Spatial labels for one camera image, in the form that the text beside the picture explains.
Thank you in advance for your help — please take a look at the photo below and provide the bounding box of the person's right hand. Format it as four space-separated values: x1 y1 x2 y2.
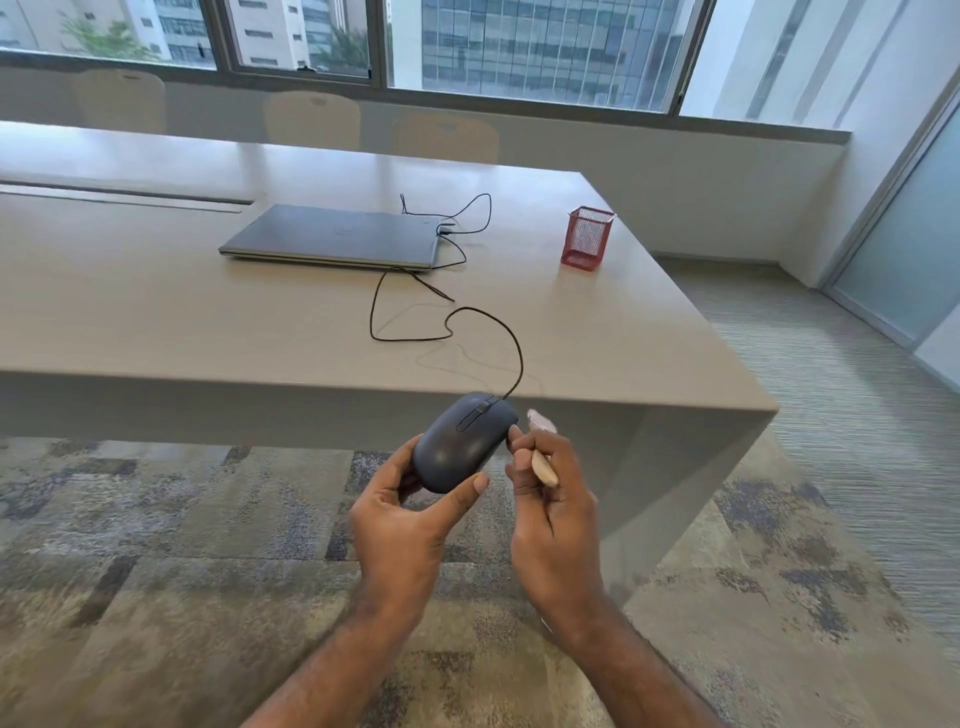
503 423 613 639

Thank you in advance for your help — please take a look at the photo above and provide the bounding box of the person's left hand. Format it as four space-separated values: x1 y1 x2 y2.
348 433 491 631

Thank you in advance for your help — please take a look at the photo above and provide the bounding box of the wooden brush with pink bristles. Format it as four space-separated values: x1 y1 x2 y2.
527 408 561 489

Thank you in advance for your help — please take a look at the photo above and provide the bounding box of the black dusty computer mouse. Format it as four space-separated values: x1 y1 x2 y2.
411 391 520 495

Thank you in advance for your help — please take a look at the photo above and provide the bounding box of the black mouse cable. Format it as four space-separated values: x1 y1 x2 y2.
368 192 525 403

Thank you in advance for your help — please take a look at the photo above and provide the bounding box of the red mesh pen holder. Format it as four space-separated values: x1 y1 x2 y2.
560 206 618 272

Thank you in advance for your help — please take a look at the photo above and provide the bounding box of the grey closed laptop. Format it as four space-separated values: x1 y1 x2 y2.
218 203 442 272

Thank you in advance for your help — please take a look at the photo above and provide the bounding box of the beige chair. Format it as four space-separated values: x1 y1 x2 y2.
262 91 363 150
389 113 502 163
73 68 168 135

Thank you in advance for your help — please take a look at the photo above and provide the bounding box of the frosted glass door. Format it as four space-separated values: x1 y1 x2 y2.
821 104 960 354

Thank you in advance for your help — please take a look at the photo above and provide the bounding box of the grey table cable hatch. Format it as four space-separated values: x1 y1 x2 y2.
0 182 256 215

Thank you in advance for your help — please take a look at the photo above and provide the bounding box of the grey window frame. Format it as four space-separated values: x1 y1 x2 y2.
0 0 853 145

